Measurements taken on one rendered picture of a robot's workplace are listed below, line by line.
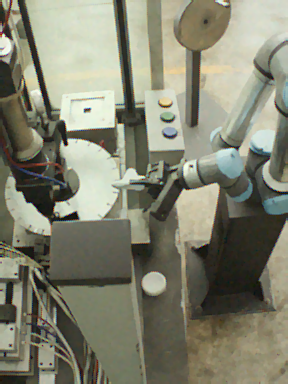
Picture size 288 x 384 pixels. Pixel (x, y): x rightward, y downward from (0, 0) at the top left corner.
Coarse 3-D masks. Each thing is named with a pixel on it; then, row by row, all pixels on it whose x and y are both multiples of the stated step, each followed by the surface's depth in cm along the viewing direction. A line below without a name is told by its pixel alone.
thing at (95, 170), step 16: (80, 144) 135; (96, 144) 134; (80, 160) 131; (96, 160) 131; (112, 160) 130; (80, 176) 128; (96, 176) 128; (112, 176) 127; (16, 192) 127; (80, 192) 125; (96, 192) 125; (112, 192) 124; (16, 208) 124; (32, 208) 123; (64, 208) 122; (80, 208) 122; (96, 208) 122; (32, 224) 120; (48, 224) 120
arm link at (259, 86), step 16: (272, 48) 92; (256, 64) 101; (256, 80) 104; (272, 80) 101; (240, 96) 111; (256, 96) 107; (240, 112) 113; (256, 112) 111; (224, 128) 121; (240, 128) 116; (224, 144) 123; (240, 144) 122
